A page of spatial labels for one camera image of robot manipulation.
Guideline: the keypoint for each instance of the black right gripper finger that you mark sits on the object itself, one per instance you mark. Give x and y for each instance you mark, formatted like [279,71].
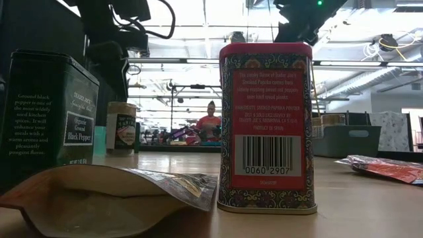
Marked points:
[291,33]
[312,36]

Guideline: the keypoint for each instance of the green black pepper tin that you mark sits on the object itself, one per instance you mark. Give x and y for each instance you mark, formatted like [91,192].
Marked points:
[137,139]
[43,115]

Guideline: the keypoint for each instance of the tan spice jar pale label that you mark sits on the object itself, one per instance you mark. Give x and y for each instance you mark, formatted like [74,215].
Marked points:
[317,130]

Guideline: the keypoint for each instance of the red foil spice packet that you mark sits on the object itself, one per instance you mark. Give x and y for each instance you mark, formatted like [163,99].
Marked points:
[393,172]

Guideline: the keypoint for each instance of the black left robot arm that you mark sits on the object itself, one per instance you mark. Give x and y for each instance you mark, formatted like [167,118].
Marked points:
[109,26]

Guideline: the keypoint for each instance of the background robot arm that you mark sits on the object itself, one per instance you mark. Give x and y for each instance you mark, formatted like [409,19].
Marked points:
[183,134]

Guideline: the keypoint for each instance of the horizontal ceiling light beam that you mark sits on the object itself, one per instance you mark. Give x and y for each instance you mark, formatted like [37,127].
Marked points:
[172,61]

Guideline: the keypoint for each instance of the teal plastic bin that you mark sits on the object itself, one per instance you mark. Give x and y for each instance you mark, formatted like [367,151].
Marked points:
[99,142]

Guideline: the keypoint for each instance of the black curtain partition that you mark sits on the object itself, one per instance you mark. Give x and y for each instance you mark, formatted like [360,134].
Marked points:
[33,26]

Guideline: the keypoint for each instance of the smoked paprika tin red lid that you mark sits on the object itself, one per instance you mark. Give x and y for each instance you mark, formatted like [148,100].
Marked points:
[267,132]

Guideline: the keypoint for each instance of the grey plastic bin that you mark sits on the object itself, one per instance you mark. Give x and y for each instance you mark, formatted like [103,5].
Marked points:
[337,145]

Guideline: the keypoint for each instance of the person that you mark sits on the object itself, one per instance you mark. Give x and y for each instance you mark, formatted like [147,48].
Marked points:
[209,124]

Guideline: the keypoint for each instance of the white floral cloth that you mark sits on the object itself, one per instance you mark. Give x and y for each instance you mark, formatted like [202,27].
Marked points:
[393,132]

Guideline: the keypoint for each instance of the brown kraft paper pouch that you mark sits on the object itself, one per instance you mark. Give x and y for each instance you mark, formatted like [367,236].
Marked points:
[99,205]

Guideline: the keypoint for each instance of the silver air duct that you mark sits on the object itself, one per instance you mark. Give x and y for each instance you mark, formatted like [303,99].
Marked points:
[370,79]

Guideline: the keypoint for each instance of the metal gantry frame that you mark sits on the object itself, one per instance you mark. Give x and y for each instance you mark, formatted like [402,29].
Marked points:
[197,86]

